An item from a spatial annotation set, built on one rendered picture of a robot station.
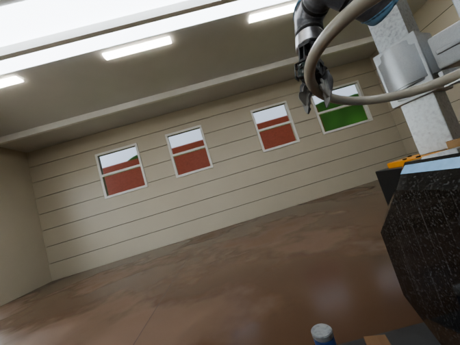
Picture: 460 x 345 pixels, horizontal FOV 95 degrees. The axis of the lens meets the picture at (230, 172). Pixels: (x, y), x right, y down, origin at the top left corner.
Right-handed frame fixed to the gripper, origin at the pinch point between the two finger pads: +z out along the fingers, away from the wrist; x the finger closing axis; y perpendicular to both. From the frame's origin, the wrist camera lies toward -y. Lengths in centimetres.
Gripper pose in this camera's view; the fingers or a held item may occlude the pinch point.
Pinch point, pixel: (317, 107)
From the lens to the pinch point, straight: 76.1
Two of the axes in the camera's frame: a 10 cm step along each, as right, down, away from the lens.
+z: 0.0, 9.8, -1.8
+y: -7.1, -1.3, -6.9
